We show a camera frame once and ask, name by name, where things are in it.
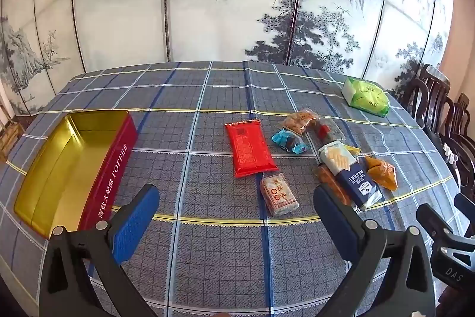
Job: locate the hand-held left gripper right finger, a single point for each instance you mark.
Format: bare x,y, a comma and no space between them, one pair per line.
330,216

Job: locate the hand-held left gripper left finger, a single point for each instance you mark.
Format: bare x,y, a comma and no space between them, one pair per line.
137,216

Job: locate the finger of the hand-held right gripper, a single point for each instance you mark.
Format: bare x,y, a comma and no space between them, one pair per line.
434,222
465,207

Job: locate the red tin box gold inside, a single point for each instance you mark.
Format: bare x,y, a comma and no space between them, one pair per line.
111,172

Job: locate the clear packet brown cake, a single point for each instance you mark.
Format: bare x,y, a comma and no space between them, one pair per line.
278,195

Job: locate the clear packet dark snack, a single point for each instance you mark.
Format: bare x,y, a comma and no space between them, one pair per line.
328,133

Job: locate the blue candy packet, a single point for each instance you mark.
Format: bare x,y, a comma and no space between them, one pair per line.
287,142

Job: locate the clear packet peanut snack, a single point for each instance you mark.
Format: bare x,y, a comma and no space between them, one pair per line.
298,120

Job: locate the red snack packet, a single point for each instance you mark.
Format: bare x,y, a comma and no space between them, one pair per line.
250,148

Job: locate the clear packet orange snack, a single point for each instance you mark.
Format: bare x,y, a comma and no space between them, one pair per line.
330,183

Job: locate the navy white cracker packet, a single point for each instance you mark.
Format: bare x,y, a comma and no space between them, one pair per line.
352,176

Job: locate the small white cloth piece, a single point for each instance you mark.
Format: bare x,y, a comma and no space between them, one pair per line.
449,153

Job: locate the small yellow wrapper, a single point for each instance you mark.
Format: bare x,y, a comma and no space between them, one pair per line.
354,150

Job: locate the dark wooden chair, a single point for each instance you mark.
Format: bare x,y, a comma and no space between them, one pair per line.
462,127
426,94

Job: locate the grey plaid tablecloth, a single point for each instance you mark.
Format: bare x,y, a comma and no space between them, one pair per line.
207,153

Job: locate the green snack bag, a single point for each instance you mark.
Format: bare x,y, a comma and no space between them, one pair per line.
365,96

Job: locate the light wooden chair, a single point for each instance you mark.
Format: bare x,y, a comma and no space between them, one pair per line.
9,138

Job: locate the ink landscape folding screen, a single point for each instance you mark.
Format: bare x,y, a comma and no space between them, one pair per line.
185,5

